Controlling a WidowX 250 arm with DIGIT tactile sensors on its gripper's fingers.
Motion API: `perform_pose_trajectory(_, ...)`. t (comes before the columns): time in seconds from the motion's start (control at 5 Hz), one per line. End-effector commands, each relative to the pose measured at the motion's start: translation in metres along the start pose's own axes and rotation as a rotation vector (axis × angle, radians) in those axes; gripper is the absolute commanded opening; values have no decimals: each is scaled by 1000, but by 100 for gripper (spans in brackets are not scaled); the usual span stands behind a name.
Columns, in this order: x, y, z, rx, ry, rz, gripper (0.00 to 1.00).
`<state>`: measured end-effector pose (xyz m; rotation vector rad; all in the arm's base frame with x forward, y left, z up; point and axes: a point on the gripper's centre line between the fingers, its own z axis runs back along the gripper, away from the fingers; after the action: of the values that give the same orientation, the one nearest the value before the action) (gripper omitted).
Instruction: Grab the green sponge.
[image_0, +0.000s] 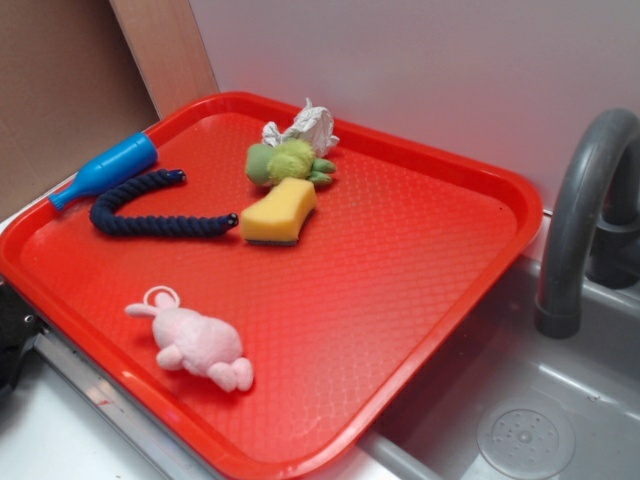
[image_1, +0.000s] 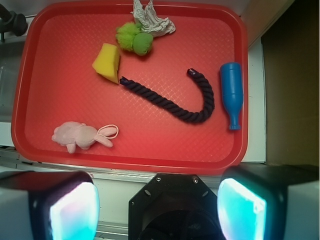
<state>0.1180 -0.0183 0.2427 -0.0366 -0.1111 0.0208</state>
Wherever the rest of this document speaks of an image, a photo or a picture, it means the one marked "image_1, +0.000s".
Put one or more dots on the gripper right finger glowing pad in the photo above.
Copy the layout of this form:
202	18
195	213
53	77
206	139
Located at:
269	202

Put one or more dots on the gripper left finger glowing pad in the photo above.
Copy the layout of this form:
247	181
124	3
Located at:
56	205

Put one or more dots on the yellow sponge wedge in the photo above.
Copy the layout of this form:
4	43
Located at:
107	62

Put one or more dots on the green fuzzy sponge toy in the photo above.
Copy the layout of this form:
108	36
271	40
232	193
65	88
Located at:
131	38

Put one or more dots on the pink plush bunny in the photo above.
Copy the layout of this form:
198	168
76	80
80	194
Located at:
75	134

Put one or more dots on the red plastic tray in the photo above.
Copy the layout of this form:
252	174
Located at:
57	84

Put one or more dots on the blue plastic bottle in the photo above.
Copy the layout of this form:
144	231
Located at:
232	92

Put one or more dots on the black clamp knob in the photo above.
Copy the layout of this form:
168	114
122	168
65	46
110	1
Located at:
13	22

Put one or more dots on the crumpled white cloth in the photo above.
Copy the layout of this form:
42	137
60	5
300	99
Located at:
150	22

